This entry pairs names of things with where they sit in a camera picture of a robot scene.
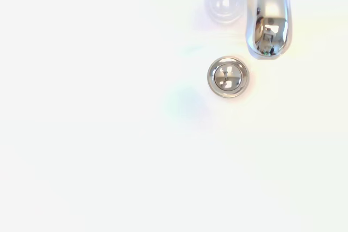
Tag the chrome faucet spout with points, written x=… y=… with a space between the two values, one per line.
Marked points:
x=267 y=6

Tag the chrome sink drain stopper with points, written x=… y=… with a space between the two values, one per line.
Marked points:
x=228 y=76

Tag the white ceramic sink basin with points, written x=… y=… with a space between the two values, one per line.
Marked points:
x=108 y=134

